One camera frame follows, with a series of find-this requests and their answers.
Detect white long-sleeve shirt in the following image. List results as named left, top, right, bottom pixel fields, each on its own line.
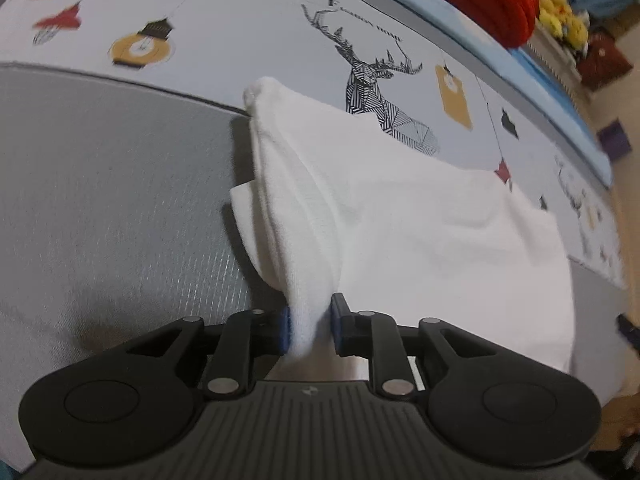
left=231, top=77, right=575, bottom=382

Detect purple bag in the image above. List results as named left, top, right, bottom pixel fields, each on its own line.
left=598, top=119, right=632, bottom=162

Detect dark red plush pillow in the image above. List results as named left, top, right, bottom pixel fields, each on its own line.
left=577, top=32, right=634, bottom=91

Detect light blue folded sheet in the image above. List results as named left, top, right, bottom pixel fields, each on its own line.
left=394, top=0, right=613, bottom=188

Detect printed deer bed sheet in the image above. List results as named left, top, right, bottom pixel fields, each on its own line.
left=1, top=0, right=624, bottom=285

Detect yellow plush toys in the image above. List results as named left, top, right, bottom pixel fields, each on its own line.
left=537, top=0, right=589, bottom=53

